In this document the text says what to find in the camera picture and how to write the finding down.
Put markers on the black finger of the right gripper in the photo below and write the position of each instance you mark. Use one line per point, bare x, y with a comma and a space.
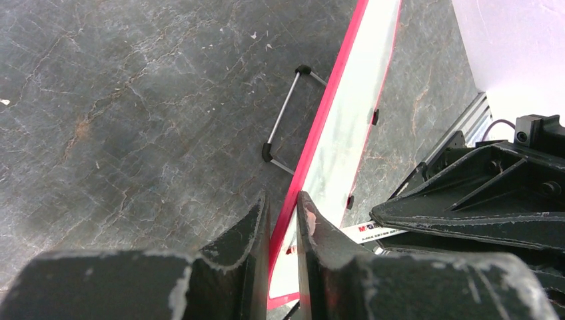
546, 264
499, 193

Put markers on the white board with pink rim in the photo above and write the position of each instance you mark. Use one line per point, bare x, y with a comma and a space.
331, 156

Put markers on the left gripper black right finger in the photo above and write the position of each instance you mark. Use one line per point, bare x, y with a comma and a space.
334, 272

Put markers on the black whiteboard clip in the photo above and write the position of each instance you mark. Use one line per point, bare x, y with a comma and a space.
375, 117
350, 202

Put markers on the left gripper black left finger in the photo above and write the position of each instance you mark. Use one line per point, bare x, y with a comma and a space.
229, 275

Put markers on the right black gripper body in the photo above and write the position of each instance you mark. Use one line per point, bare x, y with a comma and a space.
541, 133

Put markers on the red capped whiteboard marker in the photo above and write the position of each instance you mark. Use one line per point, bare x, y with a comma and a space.
360, 233

